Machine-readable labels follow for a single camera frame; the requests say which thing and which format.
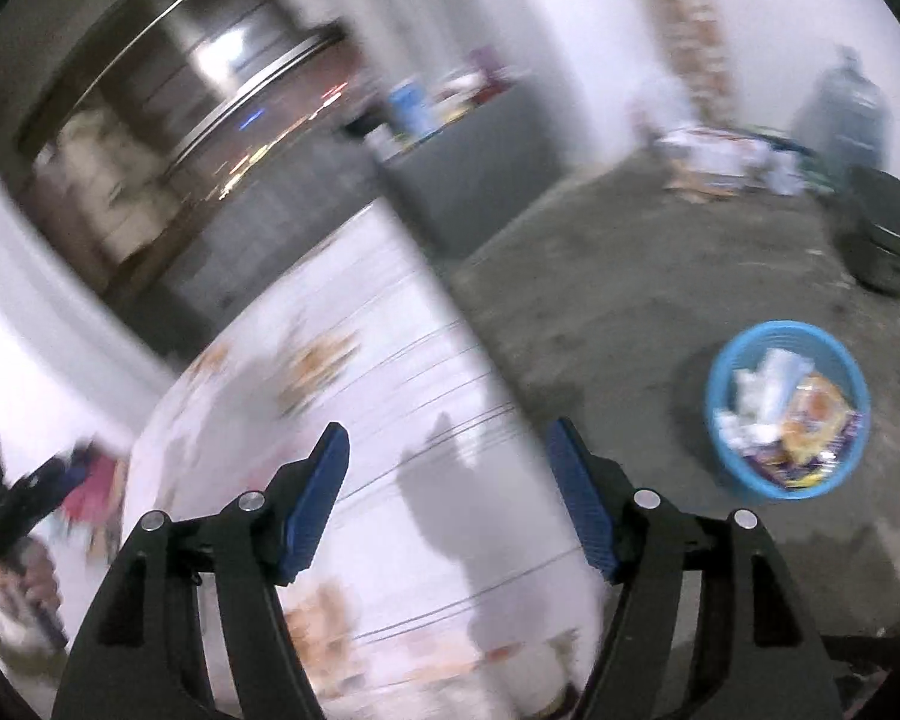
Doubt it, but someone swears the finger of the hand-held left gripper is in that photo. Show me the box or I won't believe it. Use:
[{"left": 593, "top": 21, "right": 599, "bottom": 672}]
[{"left": 0, "top": 454, "right": 91, "bottom": 533}]

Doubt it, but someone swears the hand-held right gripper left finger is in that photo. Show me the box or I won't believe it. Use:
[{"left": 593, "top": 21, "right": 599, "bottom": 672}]
[{"left": 49, "top": 421, "right": 351, "bottom": 720}]

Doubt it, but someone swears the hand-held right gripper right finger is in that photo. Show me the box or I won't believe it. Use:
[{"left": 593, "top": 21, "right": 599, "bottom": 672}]
[{"left": 546, "top": 418, "right": 848, "bottom": 720}]

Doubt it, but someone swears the blue mesh waste basket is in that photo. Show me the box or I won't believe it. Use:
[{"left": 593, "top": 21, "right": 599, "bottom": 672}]
[{"left": 705, "top": 321, "right": 871, "bottom": 502}]

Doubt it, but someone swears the purple and yellow snack bag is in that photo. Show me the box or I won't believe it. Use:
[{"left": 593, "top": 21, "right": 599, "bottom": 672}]
[{"left": 746, "top": 412, "right": 863, "bottom": 492}]

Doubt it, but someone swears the white paper sheet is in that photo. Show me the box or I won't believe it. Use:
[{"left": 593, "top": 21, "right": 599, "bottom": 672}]
[{"left": 712, "top": 349, "right": 815, "bottom": 451}]

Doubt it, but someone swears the red plastic bag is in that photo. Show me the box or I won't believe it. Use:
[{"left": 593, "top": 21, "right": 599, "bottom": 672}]
[{"left": 60, "top": 450, "right": 128, "bottom": 526}]

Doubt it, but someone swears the floral tablecloth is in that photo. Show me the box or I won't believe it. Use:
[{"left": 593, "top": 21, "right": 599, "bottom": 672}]
[{"left": 124, "top": 202, "right": 608, "bottom": 720}]

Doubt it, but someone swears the beige coat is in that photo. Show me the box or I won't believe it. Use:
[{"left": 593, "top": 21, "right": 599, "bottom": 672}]
[{"left": 34, "top": 109, "right": 181, "bottom": 263}]

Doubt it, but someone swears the grey cabinet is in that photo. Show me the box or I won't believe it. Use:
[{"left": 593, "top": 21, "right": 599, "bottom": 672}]
[{"left": 375, "top": 79, "right": 563, "bottom": 260}]

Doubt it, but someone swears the pile of papers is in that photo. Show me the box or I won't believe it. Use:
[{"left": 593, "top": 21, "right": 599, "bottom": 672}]
[{"left": 656, "top": 124, "right": 811, "bottom": 203}]

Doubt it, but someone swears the blue detergent bottle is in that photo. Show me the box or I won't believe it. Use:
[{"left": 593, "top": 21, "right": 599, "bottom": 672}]
[{"left": 390, "top": 79, "right": 436, "bottom": 140}]

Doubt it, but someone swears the black rice cooker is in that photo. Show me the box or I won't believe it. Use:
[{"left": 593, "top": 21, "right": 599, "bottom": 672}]
[{"left": 832, "top": 165, "right": 900, "bottom": 297}]

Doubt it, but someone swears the metal balcony railing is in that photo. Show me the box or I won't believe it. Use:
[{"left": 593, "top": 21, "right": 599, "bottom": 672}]
[{"left": 15, "top": 0, "right": 361, "bottom": 293}]

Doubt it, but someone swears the blue water jug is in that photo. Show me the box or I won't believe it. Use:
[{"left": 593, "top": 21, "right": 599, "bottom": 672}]
[{"left": 791, "top": 49, "right": 893, "bottom": 181}]

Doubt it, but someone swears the tall patterned box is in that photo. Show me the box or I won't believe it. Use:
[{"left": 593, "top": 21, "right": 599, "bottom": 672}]
[{"left": 641, "top": 0, "right": 736, "bottom": 110}]

